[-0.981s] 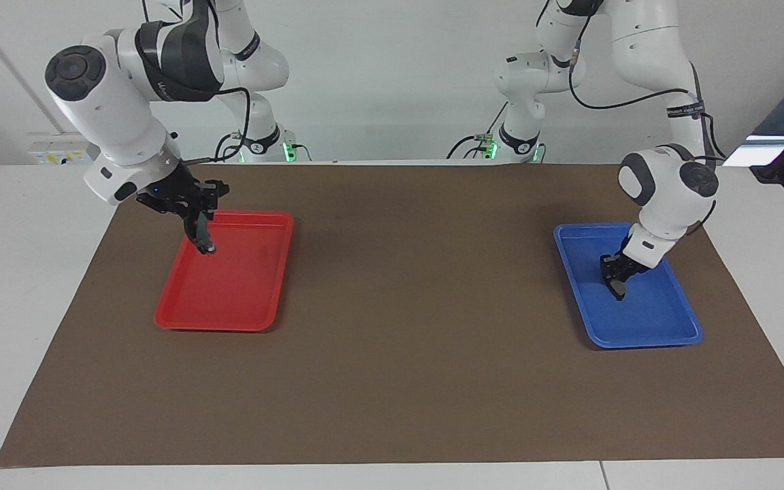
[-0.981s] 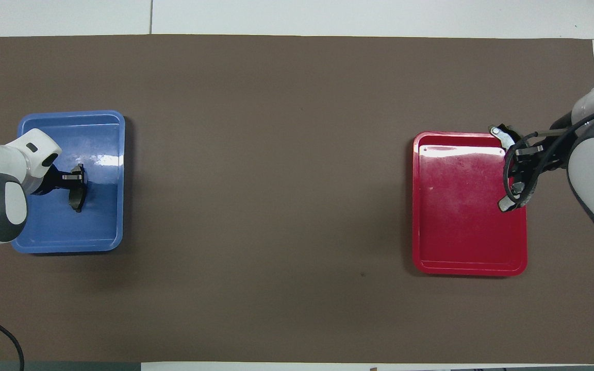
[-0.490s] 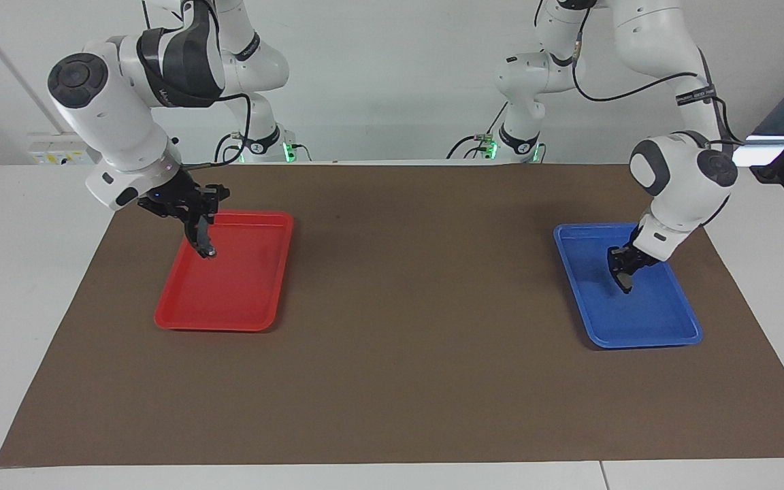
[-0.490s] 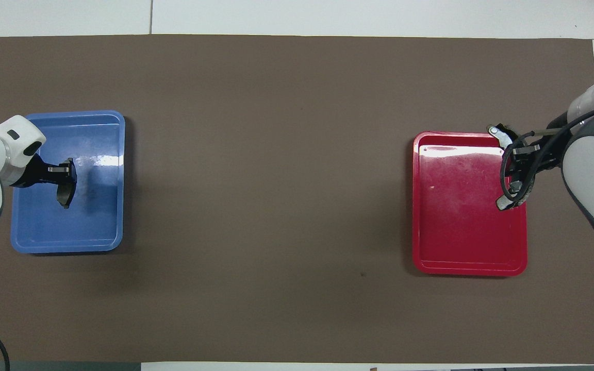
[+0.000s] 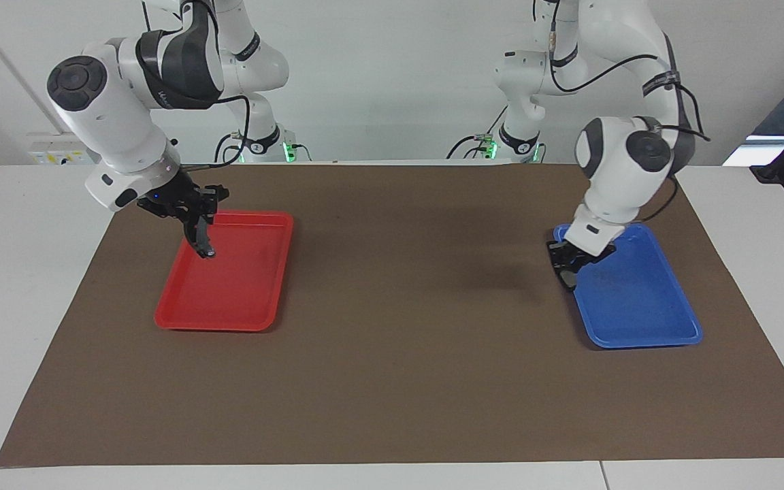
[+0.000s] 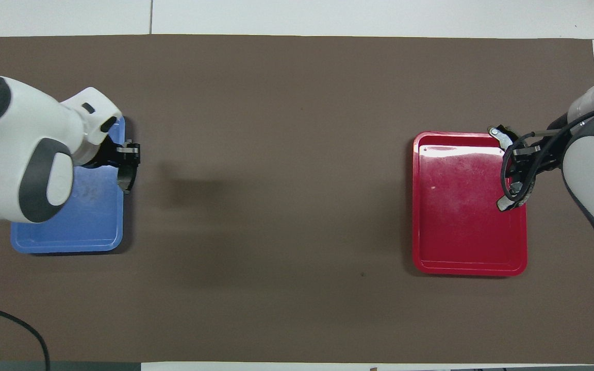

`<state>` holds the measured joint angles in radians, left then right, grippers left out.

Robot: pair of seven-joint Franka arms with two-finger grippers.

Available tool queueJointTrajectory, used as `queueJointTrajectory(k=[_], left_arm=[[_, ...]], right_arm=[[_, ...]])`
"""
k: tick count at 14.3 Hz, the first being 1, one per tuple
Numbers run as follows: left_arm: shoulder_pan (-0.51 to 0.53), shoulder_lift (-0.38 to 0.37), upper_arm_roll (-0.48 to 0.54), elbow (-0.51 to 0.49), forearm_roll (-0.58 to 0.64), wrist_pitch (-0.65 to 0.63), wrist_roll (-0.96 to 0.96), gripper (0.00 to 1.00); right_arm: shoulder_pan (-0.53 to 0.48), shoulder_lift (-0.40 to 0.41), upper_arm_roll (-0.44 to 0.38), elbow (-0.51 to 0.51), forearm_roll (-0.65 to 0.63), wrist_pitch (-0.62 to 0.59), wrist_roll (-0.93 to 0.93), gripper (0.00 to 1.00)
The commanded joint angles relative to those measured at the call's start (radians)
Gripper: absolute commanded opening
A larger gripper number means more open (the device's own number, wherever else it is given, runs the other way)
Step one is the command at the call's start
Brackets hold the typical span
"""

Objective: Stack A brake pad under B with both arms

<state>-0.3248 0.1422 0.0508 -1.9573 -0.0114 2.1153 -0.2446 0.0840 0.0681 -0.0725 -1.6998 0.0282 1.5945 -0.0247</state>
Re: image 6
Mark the blue plastic tray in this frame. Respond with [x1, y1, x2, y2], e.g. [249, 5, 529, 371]
[10, 116, 126, 254]

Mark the black loose cable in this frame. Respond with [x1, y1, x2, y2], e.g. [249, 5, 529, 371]
[0, 301, 51, 371]

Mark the brake pad with metal clips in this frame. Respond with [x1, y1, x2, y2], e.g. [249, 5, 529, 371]
[489, 125, 536, 212]

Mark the red plastic tray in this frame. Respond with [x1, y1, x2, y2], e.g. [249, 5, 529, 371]
[412, 131, 528, 277]

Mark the brown table mat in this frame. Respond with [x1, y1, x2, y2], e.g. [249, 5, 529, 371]
[0, 34, 594, 364]

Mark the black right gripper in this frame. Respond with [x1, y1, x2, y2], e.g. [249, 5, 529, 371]
[513, 124, 568, 175]

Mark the plain dark brake pad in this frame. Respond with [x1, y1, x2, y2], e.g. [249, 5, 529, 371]
[118, 164, 139, 194]

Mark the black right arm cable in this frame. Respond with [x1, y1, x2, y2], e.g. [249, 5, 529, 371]
[500, 103, 594, 203]

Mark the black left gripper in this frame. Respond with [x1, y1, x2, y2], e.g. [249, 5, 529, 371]
[78, 135, 141, 168]

